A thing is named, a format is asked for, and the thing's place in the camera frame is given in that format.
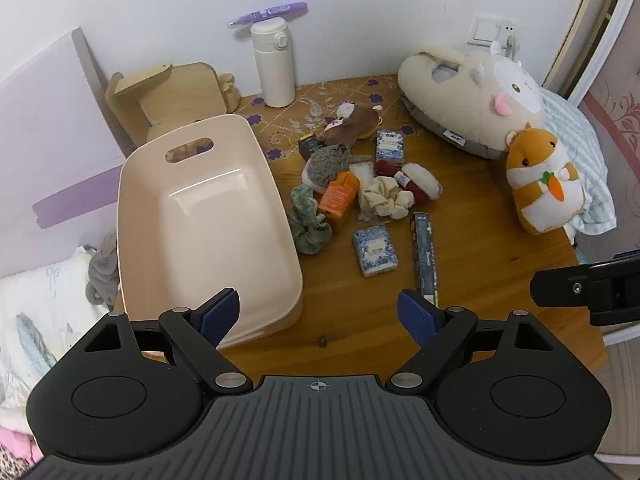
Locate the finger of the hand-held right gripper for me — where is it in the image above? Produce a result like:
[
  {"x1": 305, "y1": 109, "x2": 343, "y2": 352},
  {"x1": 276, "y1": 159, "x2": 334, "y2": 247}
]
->
[{"x1": 530, "y1": 264, "x2": 593, "y2": 309}]

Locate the white thermos bottle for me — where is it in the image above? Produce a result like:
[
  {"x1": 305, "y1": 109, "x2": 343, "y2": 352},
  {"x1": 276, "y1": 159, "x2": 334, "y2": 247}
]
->
[{"x1": 250, "y1": 21, "x2": 296, "y2": 108}]

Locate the wardrobe door frame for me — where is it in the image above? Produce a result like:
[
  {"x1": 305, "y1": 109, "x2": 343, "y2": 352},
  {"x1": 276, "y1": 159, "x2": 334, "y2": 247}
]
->
[{"x1": 542, "y1": 0, "x2": 640, "y2": 111}]

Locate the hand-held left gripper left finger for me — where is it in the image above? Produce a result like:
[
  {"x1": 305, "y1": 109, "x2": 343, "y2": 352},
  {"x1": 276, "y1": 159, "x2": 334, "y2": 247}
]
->
[{"x1": 82, "y1": 287, "x2": 253, "y2": 395}]

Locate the white and purple board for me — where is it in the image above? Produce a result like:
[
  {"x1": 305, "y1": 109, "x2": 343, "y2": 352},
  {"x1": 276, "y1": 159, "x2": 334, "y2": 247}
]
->
[{"x1": 0, "y1": 27, "x2": 131, "y2": 277}]

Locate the wooden stand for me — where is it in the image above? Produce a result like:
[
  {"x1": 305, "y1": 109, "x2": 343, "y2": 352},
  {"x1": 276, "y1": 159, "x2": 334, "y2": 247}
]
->
[{"x1": 105, "y1": 62, "x2": 228, "y2": 146}]

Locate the brown plush toy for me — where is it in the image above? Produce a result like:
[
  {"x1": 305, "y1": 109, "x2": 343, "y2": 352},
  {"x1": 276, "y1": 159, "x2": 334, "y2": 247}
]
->
[{"x1": 316, "y1": 102, "x2": 385, "y2": 148}]

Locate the white bedding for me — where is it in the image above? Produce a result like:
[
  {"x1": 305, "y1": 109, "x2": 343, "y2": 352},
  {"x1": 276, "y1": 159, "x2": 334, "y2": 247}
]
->
[{"x1": 0, "y1": 247, "x2": 118, "y2": 431}]

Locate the large beige plush slipper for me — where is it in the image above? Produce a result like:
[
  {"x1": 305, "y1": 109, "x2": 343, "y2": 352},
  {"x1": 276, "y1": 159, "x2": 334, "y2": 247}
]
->
[{"x1": 397, "y1": 47, "x2": 548, "y2": 161}]

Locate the white plug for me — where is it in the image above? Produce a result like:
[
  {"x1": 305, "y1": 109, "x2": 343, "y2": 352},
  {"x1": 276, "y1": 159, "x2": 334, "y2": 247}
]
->
[{"x1": 490, "y1": 35, "x2": 521, "y2": 59}]

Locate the blue patterned tissue pack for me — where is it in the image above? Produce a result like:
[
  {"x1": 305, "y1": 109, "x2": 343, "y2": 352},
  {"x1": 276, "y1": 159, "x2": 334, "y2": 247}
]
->
[
  {"x1": 375, "y1": 130, "x2": 406, "y2": 166},
  {"x1": 352, "y1": 225, "x2": 400, "y2": 277}
]

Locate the orange small box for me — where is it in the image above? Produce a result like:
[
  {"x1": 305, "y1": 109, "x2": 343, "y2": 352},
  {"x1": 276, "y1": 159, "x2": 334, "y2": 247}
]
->
[{"x1": 318, "y1": 171, "x2": 361, "y2": 235}]

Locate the striped blue blanket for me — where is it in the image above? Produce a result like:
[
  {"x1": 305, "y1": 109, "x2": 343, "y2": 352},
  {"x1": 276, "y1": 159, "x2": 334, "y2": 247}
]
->
[{"x1": 542, "y1": 87, "x2": 617, "y2": 236}]

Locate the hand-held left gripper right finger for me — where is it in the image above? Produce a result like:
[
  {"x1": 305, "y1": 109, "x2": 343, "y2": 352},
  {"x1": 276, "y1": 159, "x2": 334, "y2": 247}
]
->
[{"x1": 390, "y1": 287, "x2": 553, "y2": 392}]

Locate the small black box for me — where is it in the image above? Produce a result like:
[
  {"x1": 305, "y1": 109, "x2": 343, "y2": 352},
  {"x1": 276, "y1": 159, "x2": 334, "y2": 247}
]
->
[{"x1": 298, "y1": 134, "x2": 321, "y2": 161}]

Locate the small wooden figurine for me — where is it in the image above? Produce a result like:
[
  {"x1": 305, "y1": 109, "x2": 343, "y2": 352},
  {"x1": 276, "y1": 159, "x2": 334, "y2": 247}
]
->
[{"x1": 217, "y1": 73, "x2": 241, "y2": 111}]

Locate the pink cloth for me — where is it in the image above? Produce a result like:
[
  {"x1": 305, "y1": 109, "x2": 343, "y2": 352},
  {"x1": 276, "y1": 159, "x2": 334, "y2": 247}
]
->
[{"x1": 0, "y1": 422, "x2": 43, "y2": 468}]

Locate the green scrunchie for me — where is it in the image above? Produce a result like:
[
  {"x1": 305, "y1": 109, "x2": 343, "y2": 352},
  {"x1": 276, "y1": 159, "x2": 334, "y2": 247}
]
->
[{"x1": 287, "y1": 185, "x2": 333, "y2": 255}]

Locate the hamster plush with carrot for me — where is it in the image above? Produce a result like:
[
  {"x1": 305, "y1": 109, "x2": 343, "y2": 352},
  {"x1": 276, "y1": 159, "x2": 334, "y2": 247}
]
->
[{"x1": 505, "y1": 122, "x2": 587, "y2": 236}]

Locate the grey hedgehog plush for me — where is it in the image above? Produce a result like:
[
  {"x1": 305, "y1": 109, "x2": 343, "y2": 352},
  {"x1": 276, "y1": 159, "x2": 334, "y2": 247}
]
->
[{"x1": 301, "y1": 144, "x2": 355, "y2": 193}]

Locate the cream plastic container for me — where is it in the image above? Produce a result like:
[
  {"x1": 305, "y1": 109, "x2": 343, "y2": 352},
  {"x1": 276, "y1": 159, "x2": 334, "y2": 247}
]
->
[{"x1": 116, "y1": 114, "x2": 304, "y2": 351}]

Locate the purple marker pen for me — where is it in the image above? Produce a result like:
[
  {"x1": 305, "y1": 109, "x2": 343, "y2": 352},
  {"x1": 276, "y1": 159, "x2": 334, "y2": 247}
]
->
[{"x1": 227, "y1": 1, "x2": 308, "y2": 29}]

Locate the plastic-wrapped white pack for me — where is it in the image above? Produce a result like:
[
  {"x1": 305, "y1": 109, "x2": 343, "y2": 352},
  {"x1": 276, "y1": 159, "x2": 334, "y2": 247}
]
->
[{"x1": 348, "y1": 160, "x2": 377, "y2": 211}]

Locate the cream scrunchie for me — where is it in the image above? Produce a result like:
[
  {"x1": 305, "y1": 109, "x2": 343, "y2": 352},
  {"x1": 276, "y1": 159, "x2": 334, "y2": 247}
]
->
[{"x1": 361, "y1": 176, "x2": 416, "y2": 221}]

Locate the white wall socket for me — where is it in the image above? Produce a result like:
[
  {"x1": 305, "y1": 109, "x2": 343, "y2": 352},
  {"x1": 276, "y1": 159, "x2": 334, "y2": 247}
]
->
[{"x1": 467, "y1": 11, "x2": 521, "y2": 53}]

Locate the grey plush toy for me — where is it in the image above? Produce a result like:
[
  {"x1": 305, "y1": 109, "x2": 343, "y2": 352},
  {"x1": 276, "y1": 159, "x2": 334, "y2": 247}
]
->
[{"x1": 86, "y1": 232, "x2": 121, "y2": 307}]

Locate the long dark patterned box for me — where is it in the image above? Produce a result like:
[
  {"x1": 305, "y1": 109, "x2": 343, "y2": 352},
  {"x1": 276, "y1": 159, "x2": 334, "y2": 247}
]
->
[{"x1": 412, "y1": 212, "x2": 441, "y2": 306}]

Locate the red and white plush item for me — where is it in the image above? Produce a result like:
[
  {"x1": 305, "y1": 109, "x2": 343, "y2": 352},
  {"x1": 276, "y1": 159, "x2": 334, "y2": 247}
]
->
[{"x1": 375, "y1": 160, "x2": 443, "y2": 206}]

